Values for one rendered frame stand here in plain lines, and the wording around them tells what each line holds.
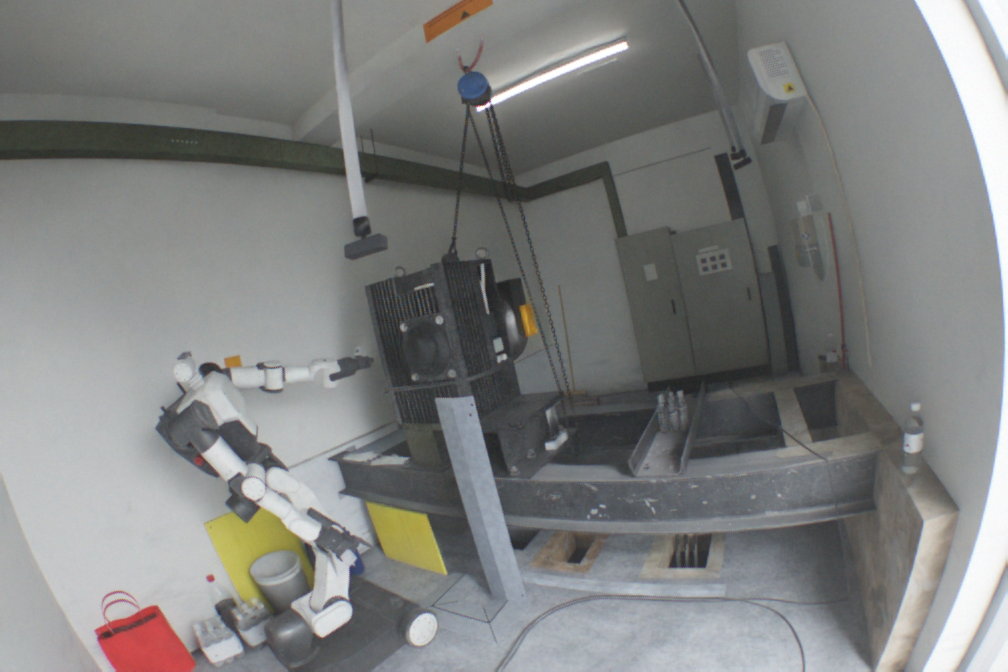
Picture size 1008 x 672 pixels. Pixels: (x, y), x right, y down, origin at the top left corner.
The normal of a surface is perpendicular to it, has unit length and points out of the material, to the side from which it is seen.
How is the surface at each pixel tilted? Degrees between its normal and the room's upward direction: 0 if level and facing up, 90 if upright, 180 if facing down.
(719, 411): 90
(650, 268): 90
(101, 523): 90
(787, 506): 90
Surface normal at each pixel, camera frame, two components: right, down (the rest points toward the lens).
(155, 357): 0.83, -0.19
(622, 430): -0.50, 0.11
